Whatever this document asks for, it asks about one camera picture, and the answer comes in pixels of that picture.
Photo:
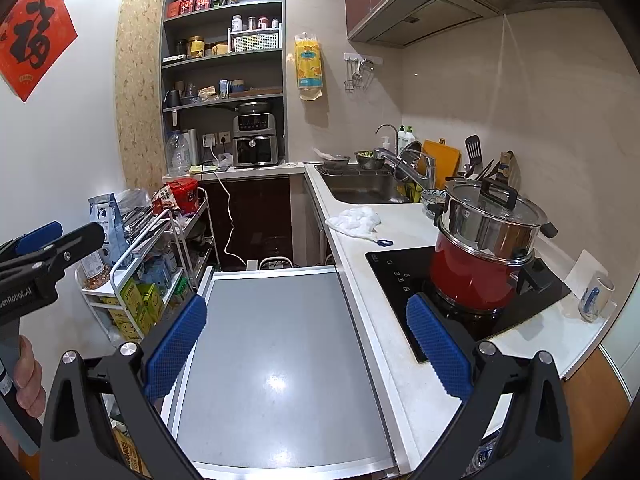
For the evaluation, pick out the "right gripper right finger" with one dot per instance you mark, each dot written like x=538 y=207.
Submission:
x=513 y=421

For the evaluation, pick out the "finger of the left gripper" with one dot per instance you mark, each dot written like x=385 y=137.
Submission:
x=53 y=259
x=36 y=240

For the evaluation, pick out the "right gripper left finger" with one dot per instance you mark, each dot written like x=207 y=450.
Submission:
x=77 y=437

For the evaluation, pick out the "chrome kitchen faucet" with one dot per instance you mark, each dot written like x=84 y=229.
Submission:
x=411 y=163

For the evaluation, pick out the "steel kitchen sink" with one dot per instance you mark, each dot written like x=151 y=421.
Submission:
x=352 y=185

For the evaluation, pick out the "person's left hand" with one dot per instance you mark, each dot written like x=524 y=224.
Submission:
x=27 y=377

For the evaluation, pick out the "clear jar blue lid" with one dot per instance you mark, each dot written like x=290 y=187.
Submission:
x=96 y=271

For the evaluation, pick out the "blue white coffee bag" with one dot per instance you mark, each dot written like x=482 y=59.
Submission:
x=104 y=209

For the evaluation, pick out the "yellow green tea boxes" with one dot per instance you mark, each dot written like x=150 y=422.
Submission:
x=143 y=306

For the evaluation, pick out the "red instant noodle cup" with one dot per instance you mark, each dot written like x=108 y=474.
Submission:
x=179 y=195

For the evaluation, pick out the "white mug blue print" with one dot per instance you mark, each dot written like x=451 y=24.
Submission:
x=596 y=296

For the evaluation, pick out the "large clear water bottle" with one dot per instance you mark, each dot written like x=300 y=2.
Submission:
x=178 y=154

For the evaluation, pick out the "red cooking pot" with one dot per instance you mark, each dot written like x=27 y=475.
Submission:
x=470 y=281

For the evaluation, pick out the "black induction cooktop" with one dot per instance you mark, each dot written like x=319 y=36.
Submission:
x=403 y=273

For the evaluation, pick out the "white cloth on counter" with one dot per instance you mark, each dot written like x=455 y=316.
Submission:
x=357 y=222

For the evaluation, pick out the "orange cutting board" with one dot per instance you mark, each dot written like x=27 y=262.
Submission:
x=447 y=160

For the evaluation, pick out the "black slotted spatula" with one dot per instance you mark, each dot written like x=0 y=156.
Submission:
x=474 y=150

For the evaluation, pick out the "yellow hanging bag dispenser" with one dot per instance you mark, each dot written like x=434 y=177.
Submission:
x=308 y=65

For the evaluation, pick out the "range hood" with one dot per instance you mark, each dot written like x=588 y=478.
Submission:
x=401 y=23

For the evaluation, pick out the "white rolling wire cart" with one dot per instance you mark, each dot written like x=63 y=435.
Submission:
x=170 y=250

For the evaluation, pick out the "red fu wall decoration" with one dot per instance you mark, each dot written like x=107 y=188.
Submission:
x=33 y=36

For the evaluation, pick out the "grey wall shelf unit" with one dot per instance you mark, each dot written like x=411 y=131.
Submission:
x=215 y=55

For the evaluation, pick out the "wall hook rack utensils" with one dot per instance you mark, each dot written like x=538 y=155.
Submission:
x=360 y=71

